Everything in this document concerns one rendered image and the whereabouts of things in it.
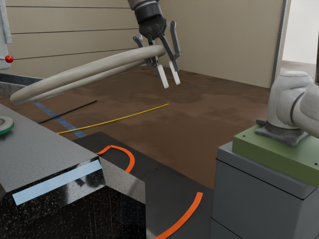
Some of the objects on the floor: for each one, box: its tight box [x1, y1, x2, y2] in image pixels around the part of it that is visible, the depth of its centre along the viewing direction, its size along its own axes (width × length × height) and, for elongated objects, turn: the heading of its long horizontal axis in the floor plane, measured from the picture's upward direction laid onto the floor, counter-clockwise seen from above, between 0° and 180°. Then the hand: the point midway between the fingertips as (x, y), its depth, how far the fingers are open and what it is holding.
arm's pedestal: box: [210, 141, 319, 239], centre depth 138 cm, size 50×50×80 cm
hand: (169, 75), depth 82 cm, fingers closed on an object, 3 cm apart
